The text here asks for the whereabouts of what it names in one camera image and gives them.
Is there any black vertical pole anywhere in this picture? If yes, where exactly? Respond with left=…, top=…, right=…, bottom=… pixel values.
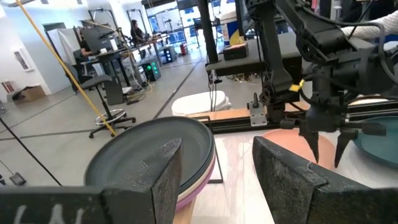
left=197, top=0, right=218, bottom=63

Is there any white draped panel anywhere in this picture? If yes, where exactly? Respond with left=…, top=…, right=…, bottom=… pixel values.
left=46, top=27, right=81, bottom=66

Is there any black computer with green lights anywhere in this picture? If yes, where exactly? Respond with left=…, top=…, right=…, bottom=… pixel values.
left=141, top=57, right=162, bottom=82

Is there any person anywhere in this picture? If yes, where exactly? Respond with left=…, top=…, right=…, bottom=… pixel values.
left=130, top=19, right=147, bottom=44
left=79, top=30, right=94, bottom=57

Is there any white wall frame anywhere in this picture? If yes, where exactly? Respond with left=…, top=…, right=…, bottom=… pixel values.
left=12, top=48, right=35, bottom=72

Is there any black monitor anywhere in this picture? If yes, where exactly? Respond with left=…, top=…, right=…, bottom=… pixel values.
left=81, top=26, right=114, bottom=52

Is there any dark grey plate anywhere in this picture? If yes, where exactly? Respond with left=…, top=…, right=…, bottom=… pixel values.
left=83, top=116, right=216, bottom=195

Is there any black standing desk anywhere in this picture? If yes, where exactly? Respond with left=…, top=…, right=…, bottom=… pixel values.
left=93, top=48, right=131, bottom=106

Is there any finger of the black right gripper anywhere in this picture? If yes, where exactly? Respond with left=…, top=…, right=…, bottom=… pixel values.
left=298, top=121, right=321, bottom=165
left=333, top=128, right=359, bottom=169

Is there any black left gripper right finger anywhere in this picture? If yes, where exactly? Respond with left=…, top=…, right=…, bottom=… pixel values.
left=251, top=136, right=398, bottom=224

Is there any salmon pink plate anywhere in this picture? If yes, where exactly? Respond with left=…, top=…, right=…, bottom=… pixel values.
left=262, top=128, right=338, bottom=170

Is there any yellow tag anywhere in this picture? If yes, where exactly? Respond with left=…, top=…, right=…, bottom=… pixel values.
left=289, top=79, right=305, bottom=93

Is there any purple plate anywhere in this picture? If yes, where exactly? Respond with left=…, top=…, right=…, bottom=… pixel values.
left=175, top=164, right=217, bottom=212

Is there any black cable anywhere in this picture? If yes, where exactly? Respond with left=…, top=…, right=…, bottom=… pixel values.
left=0, top=117, right=63, bottom=187

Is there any black power adapter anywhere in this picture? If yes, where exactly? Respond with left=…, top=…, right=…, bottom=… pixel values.
left=9, top=172, right=27, bottom=187

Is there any black box device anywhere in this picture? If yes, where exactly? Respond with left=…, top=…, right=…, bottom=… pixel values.
left=223, top=42, right=249, bottom=61

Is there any cardboard box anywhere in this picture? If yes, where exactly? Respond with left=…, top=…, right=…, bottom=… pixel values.
left=12, top=85, right=47, bottom=105

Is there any black metal table frame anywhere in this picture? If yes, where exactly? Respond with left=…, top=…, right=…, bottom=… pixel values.
left=186, top=99, right=398, bottom=135

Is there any black office stool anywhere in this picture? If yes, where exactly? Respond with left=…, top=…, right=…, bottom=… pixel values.
left=73, top=63, right=137, bottom=139

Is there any black computer tower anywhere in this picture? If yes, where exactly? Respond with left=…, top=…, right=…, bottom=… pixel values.
left=163, top=45, right=178, bottom=63

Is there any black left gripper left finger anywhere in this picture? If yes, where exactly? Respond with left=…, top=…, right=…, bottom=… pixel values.
left=0, top=138, right=184, bottom=224

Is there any silver metal bracket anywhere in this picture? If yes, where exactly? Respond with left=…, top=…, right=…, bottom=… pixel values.
left=248, top=92, right=268, bottom=127

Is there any grey desk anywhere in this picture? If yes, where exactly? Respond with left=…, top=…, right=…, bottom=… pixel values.
left=205, top=32, right=304, bottom=78

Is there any teal green plate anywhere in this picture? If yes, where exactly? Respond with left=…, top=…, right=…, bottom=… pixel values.
left=353, top=116, right=398, bottom=169

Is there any yellow cable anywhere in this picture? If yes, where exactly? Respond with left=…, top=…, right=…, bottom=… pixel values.
left=14, top=0, right=118, bottom=138

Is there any beige plate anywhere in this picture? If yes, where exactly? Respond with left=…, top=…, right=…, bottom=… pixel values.
left=177, top=154, right=217, bottom=202

